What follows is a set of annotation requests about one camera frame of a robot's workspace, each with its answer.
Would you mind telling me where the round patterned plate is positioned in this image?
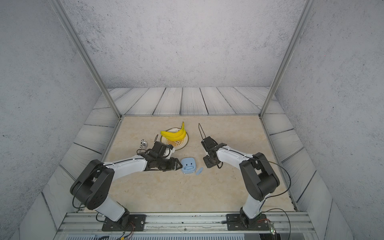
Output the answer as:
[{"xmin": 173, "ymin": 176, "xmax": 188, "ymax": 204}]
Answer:
[{"xmin": 160, "ymin": 134, "xmax": 189, "ymax": 151}]

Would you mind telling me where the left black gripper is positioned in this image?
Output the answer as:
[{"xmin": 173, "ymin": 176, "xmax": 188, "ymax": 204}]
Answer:
[{"xmin": 156, "ymin": 157, "xmax": 184, "ymax": 172}]

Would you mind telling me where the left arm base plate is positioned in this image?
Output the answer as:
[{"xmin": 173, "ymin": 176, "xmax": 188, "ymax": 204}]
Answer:
[{"xmin": 102, "ymin": 212, "xmax": 147, "ymax": 232}]

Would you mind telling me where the right aluminium frame post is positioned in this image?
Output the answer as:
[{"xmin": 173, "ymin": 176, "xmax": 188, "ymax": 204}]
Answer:
[{"xmin": 259, "ymin": 0, "xmax": 315, "ymax": 120}]

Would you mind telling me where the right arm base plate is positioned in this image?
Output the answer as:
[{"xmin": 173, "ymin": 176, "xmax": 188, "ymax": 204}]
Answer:
[{"xmin": 221, "ymin": 210, "xmax": 270, "ymax": 231}]

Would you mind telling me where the aluminium frame post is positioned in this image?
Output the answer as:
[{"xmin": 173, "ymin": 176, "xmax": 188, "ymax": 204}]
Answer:
[
  {"xmin": 49, "ymin": 0, "xmax": 123, "ymax": 120},
  {"xmin": 259, "ymin": 0, "xmax": 315, "ymax": 120}
]

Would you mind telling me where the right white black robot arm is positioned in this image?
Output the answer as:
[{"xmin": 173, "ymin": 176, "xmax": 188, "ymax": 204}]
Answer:
[{"xmin": 201, "ymin": 137, "xmax": 280, "ymax": 226}]

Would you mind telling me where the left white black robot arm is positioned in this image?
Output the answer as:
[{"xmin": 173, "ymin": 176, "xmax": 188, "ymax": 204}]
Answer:
[{"xmin": 70, "ymin": 142, "xmax": 182, "ymax": 223}]

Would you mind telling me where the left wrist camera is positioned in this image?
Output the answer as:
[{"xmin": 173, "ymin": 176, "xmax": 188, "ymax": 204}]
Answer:
[{"xmin": 164, "ymin": 145, "xmax": 175, "ymax": 159}]

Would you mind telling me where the yellow banana bunch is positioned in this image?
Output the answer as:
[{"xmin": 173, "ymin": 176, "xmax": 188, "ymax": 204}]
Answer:
[{"xmin": 161, "ymin": 123, "xmax": 187, "ymax": 142}]

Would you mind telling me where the aluminium mounting rail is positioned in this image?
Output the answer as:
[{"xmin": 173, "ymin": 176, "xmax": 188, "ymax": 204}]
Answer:
[{"xmin": 54, "ymin": 211, "xmax": 318, "ymax": 240}]

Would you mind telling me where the left aluminium frame post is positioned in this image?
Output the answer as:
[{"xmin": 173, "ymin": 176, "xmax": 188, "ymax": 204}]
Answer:
[{"xmin": 49, "ymin": 0, "xmax": 123, "ymax": 120}]

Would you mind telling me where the light blue battery cover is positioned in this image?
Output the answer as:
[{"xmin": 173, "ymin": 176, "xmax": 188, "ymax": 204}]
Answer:
[{"xmin": 196, "ymin": 168, "xmax": 204, "ymax": 176}]

